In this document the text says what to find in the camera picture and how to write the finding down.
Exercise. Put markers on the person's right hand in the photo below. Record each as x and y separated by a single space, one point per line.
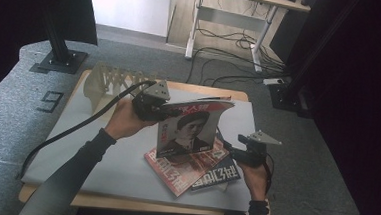
257 183

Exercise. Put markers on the black tape mark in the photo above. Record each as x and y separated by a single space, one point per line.
50 101

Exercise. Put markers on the dark blue cover magazine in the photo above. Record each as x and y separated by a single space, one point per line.
221 176

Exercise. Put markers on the red cover magazine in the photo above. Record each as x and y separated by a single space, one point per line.
181 173

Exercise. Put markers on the person's left hand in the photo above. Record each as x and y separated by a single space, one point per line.
124 120

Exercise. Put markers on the portrait cover magazine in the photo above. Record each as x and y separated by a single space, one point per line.
190 127

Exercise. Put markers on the clear acrylic magazine rack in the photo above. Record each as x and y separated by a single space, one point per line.
94 85

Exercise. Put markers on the white power strip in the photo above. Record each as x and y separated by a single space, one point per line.
273 81

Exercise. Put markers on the wooden table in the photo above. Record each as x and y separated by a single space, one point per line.
196 87

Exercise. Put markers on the black curtain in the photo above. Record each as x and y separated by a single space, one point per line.
71 6

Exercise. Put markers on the black metal stand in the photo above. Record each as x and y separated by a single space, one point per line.
61 61
289 97

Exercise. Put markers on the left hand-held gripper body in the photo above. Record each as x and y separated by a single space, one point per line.
148 108

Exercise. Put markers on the dark curtain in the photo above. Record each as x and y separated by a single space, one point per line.
362 98

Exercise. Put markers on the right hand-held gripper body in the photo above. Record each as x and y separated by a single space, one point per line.
254 154

